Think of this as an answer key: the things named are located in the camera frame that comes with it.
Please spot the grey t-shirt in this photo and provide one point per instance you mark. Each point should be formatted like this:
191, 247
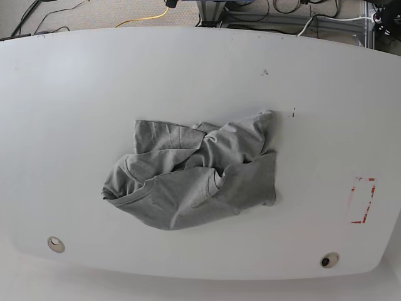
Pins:
179, 177

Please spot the red tape rectangle marking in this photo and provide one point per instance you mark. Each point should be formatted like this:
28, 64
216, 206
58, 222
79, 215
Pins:
361, 197

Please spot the right table grommet hole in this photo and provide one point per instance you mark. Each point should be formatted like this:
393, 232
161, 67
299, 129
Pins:
329, 260

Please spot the table grommet hole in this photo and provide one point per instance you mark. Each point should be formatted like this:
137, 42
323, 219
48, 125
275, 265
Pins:
55, 244
329, 260

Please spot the left table grommet hole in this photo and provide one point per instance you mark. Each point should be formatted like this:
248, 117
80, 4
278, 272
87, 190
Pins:
55, 244

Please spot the aluminium frame base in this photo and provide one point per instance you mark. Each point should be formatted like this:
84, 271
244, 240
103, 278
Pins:
308, 18

